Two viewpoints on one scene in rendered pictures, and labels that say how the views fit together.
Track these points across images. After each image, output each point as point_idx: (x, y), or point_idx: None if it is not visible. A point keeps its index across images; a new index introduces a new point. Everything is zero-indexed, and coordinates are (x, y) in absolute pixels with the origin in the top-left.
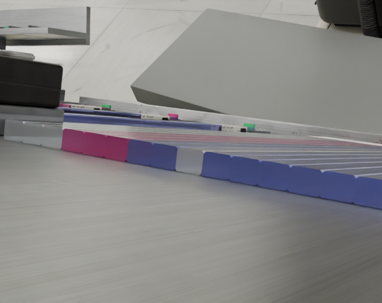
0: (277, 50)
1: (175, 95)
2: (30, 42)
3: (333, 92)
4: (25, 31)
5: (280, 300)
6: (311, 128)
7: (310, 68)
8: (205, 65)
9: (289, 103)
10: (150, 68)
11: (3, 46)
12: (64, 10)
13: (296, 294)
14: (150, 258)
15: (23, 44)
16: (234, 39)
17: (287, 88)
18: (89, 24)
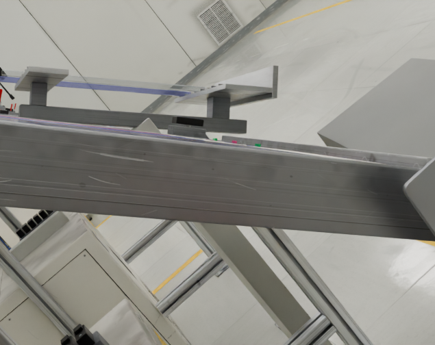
0: (427, 90)
1: (334, 138)
2: (248, 100)
3: (434, 124)
4: (217, 88)
5: None
6: (299, 146)
7: None
8: (371, 110)
9: (397, 137)
10: (337, 117)
11: (227, 104)
12: (263, 70)
13: None
14: None
15: (245, 102)
16: (407, 83)
17: (407, 124)
18: (276, 80)
